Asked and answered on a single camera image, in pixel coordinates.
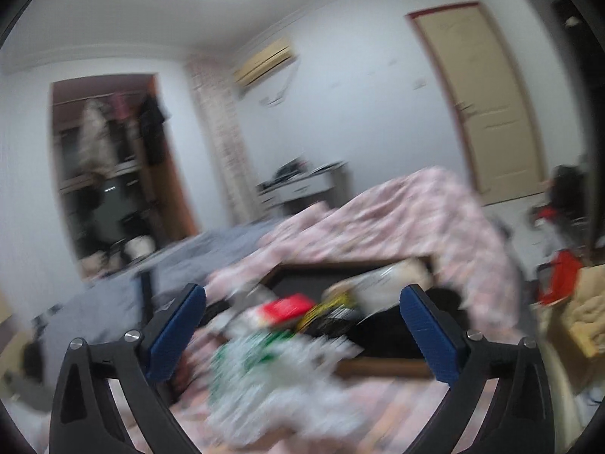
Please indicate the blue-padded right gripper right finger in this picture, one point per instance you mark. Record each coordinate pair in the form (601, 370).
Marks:
(520, 417)

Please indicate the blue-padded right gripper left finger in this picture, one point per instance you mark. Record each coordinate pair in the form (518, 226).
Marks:
(85, 417)

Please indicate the green white plastic bag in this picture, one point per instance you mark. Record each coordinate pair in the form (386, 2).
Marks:
(269, 380)

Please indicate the black yellow wipes pack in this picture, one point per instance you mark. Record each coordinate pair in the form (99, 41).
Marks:
(333, 317)

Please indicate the red white tissue pack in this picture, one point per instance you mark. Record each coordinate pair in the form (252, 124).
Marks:
(279, 314)

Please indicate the grey duvet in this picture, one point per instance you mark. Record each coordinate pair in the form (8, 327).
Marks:
(110, 306)

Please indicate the red item on floor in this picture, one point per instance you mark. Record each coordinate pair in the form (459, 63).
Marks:
(558, 274)

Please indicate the clear snack bag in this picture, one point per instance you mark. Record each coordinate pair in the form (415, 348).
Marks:
(380, 289)

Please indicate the pink plaid quilt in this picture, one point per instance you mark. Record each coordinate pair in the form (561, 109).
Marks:
(426, 213)

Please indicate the dark clothes pile on floor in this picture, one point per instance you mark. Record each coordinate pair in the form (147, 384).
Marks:
(567, 192)

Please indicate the balcony doorway with clothes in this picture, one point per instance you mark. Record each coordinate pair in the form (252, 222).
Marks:
(119, 186)

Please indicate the beige door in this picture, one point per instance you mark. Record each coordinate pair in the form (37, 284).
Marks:
(488, 100)

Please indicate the white bedside desk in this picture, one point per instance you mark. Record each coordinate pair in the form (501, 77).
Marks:
(329, 183)

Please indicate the floral beige curtain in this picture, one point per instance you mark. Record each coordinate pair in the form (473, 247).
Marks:
(213, 94)

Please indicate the beige air conditioner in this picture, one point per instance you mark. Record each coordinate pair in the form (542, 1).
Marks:
(277, 55)

